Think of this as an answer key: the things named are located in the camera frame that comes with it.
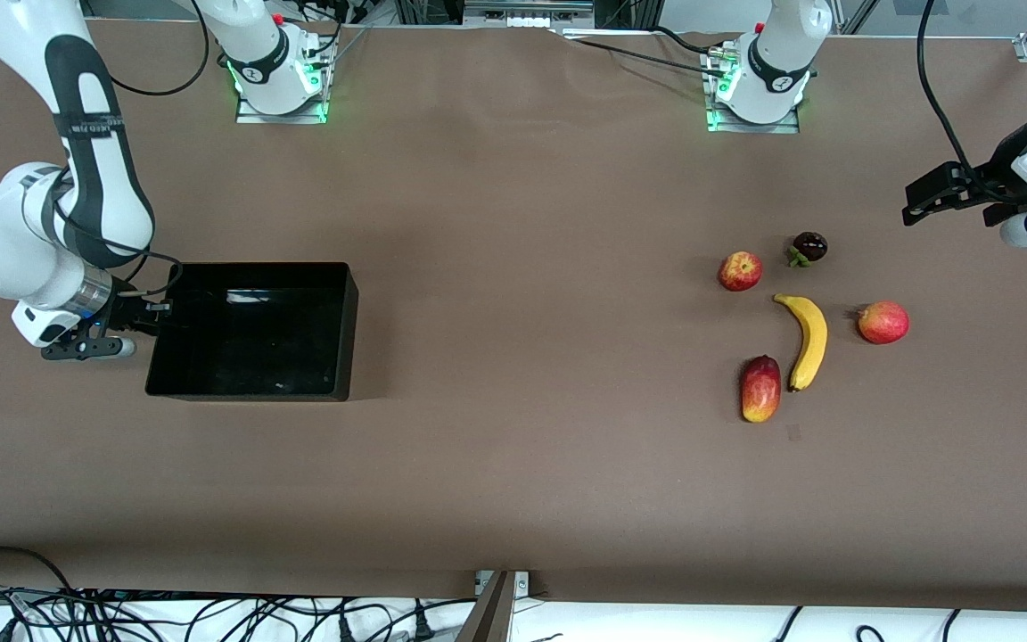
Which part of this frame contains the black plastic box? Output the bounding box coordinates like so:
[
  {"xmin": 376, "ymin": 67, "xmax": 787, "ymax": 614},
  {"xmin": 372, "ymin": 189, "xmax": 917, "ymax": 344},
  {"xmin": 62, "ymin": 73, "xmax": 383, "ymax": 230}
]
[{"xmin": 144, "ymin": 261, "xmax": 360, "ymax": 402}]

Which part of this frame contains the yellow banana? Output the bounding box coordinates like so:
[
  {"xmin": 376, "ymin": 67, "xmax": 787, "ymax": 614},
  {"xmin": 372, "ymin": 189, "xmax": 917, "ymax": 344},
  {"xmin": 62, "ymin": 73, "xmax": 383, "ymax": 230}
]
[{"xmin": 773, "ymin": 293, "xmax": 829, "ymax": 393}]

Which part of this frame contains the red apple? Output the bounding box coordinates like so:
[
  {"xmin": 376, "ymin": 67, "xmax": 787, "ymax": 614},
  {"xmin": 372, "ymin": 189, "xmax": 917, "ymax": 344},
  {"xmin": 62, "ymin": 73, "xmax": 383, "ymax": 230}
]
[{"xmin": 718, "ymin": 251, "xmax": 764, "ymax": 292}]

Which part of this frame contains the dark purple mangosteen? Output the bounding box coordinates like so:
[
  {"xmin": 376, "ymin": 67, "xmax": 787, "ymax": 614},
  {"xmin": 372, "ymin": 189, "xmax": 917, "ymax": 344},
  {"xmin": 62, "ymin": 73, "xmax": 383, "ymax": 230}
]
[{"xmin": 786, "ymin": 231, "xmax": 829, "ymax": 268}]

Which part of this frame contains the red orange mango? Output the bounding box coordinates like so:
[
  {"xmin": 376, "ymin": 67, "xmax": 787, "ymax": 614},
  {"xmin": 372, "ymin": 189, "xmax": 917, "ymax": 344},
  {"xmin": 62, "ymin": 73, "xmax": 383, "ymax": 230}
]
[{"xmin": 740, "ymin": 355, "xmax": 783, "ymax": 424}]

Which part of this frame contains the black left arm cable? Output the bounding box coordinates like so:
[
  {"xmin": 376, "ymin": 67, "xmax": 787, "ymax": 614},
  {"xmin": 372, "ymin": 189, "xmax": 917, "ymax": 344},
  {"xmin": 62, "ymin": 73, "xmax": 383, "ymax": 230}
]
[{"xmin": 916, "ymin": 0, "xmax": 1014, "ymax": 197}]

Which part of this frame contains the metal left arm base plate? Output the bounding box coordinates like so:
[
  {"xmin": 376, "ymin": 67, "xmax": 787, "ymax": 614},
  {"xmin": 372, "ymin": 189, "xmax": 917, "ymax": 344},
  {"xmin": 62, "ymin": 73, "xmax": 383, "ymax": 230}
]
[{"xmin": 705, "ymin": 40, "xmax": 801, "ymax": 135}]

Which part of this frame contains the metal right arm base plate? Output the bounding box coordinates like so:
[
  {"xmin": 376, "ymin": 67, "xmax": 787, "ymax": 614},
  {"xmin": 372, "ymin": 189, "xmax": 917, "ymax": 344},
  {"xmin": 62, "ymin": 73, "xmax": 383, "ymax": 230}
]
[{"xmin": 235, "ymin": 36, "xmax": 331, "ymax": 124}]

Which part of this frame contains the black cable across table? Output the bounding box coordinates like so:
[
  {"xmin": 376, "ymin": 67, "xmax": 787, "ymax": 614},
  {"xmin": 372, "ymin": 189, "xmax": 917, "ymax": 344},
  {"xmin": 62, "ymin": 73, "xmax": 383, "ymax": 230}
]
[{"xmin": 558, "ymin": 25, "xmax": 721, "ymax": 79}]

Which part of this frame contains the dark metal post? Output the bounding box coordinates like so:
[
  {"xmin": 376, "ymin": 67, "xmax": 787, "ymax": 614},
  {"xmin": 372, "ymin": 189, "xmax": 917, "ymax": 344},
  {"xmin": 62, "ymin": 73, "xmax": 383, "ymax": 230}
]
[{"xmin": 456, "ymin": 571, "xmax": 514, "ymax": 642}]

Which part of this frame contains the silver table edge bracket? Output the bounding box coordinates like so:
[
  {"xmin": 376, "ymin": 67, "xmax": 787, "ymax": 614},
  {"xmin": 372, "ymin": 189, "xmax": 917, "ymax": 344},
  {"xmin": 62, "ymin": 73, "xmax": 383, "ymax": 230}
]
[{"xmin": 475, "ymin": 571, "xmax": 530, "ymax": 597}]

